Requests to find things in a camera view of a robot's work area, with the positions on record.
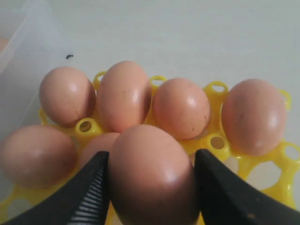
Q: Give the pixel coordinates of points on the brown egg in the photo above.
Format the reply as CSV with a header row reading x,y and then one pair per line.
x,y
67,96
181,108
254,117
37,156
123,97
102,142
151,179

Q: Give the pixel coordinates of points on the clear plastic box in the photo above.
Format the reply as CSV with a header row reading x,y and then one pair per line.
x,y
36,44

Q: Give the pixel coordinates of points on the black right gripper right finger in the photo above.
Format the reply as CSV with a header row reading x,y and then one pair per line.
x,y
226,199

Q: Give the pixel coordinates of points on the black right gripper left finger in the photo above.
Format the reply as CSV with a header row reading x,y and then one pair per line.
x,y
84,200

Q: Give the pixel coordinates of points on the yellow plastic egg tray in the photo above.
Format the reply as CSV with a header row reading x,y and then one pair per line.
x,y
271,173

